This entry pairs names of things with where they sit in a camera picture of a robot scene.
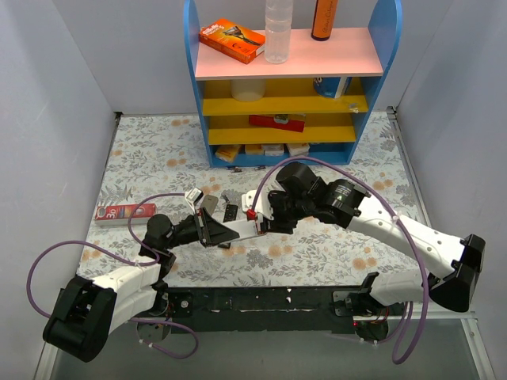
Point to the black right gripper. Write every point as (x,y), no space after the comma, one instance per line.
(265,221)

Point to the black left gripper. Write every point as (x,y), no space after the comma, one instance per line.
(201,228)

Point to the white remote control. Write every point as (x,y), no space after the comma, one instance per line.
(243,229)

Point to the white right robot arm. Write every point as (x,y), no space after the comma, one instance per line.
(448,267)

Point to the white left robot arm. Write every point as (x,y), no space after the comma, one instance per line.
(88,310)

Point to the grey remote control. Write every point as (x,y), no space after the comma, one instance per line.
(209,203)

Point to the white tissue pack right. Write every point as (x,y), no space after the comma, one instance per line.
(298,149)

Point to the white tissue pack middle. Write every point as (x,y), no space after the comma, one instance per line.
(273,150)

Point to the red flat box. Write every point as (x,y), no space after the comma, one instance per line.
(285,122)

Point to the yellow tissue pack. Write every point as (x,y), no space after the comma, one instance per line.
(228,153)

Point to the blue shelf unit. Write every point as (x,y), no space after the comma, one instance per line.
(332,131)

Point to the floral table mat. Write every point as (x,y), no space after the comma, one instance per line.
(159,157)

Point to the red toothpaste box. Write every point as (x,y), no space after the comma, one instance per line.
(118,215)

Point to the small clip on shelf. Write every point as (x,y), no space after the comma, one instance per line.
(353,108)

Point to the blue white can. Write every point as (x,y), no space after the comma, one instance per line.
(332,88)

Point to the white plastic cup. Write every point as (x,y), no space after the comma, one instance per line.
(248,90)

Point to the orange razor box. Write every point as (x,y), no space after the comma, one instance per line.
(233,40)

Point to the clear plastic bottle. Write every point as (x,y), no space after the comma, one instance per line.
(278,26)

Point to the orange cologne bottle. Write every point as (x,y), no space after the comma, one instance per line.
(323,22)

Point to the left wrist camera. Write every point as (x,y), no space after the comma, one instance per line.
(193,197)

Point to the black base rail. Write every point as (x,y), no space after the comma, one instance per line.
(273,309)

